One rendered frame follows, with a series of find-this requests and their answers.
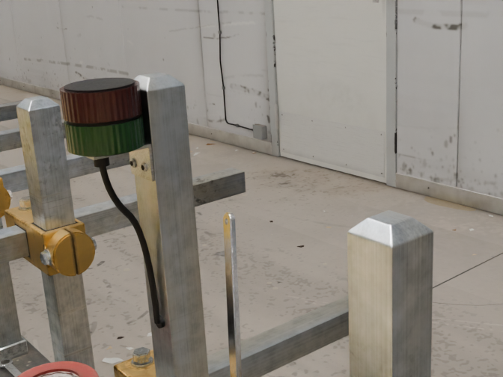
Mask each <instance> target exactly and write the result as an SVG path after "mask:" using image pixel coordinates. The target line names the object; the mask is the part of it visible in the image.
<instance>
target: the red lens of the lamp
mask: <svg viewBox="0 0 503 377"><path fill-rule="evenodd" d="M59 91H60V97H61V107H62V113H63V118H64V120H65V121H68V122H72V123H105V122H112V121H117V120H124V119H127V118H131V117H135V116H137V115H139V114H141V113H142V105H141V91H140V84H139V81H137V80H135V84H134V85H133V86H130V87H128V88H123V89H119V90H114V91H103V92H95V93H73V92H68V91H65V90H64V87H62V88H60V89H59Z"/></svg>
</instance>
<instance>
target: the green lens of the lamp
mask: <svg viewBox="0 0 503 377"><path fill-rule="evenodd" d="M64 130H65V135H66V142H67V151H68V152H69V153H72V154H74V155H77V156H109V155H115V154H120V153H126V152H129V151H132V150H136V149H138V148H140V147H142V146H144V145H145V135H144V121H143V114H142V113H141V114H140V116H139V117H138V118H136V119H134V120H131V121H129V122H126V123H119V124H115V125H109V126H72V125H70V124H68V123H67V121H64Z"/></svg>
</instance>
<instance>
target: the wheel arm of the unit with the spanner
mask: <svg viewBox="0 0 503 377"><path fill-rule="evenodd" d="M348 335H349V307H348V295H347V296H345V297H343V298H340V299H338V300H336V301H333V302H331V303H329V304H327V305H324V306H322V307H319V308H317V309H316V310H313V311H311V312H308V313H306V314H303V315H301V316H298V317H296V318H295V319H292V320H290V321H288V322H285V323H283V324H280V325H278V326H275V327H274V328H271V329H269V330H267V331H264V332H262V333H260V334H257V335H255V336H253V337H250V338H248V339H246V340H243V341H241V363H242V377H261V376H264V375H266V374H267V373H270V372H272V371H273V370H276V369H278V368H280V367H282V366H284V365H286V364H289V363H291V362H293V361H295V360H297V359H299V358H301V357H304V356H306V355H308V354H310V353H312V352H314V351H316V350H318V349H321V348H323V347H324V346H327V345H329V344H330V343H333V342H335V341H337V340H339V339H341V338H343V337H346V336H348ZM207 363H208V373H209V377H231V373H230V360H229V347H227V348H225V349H223V350H220V351H218V352H215V353H213V354H211V355H208V356H207Z"/></svg>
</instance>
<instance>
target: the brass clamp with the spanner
mask: <svg viewBox="0 0 503 377"><path fill-rule="evenodd" d="M150 356H151V357H152V358H153V363H152V364H150V365H148V366H146V367H134V366H133V365H132V358H130V359H129V360H126V361H123V362H121V363H119V364H115V365H114V372H115V377H156V370H155V362H154V355H153V350H150Z"/></svg>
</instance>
